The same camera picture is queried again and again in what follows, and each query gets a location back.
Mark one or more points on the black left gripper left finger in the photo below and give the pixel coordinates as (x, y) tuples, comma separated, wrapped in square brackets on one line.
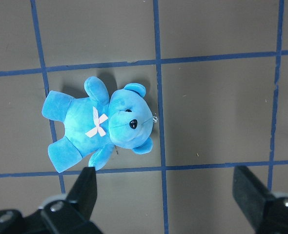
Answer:
[(68, 215)]

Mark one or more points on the blue teddy bear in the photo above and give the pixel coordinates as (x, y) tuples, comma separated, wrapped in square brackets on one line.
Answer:
[(96, 124)]

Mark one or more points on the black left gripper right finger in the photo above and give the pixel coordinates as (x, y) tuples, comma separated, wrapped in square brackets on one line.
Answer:
[(266, 211)]

